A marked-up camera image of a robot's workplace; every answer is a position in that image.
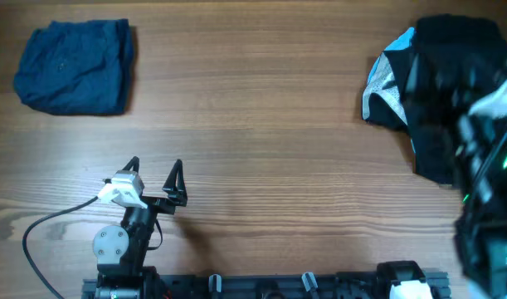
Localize navy blue denim shorts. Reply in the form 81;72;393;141
13;18;134;115

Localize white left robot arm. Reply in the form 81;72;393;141
81;156;188;299

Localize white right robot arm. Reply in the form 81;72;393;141
375;47;507;298

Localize black shorts with blue lining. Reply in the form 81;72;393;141
361;14;507;184

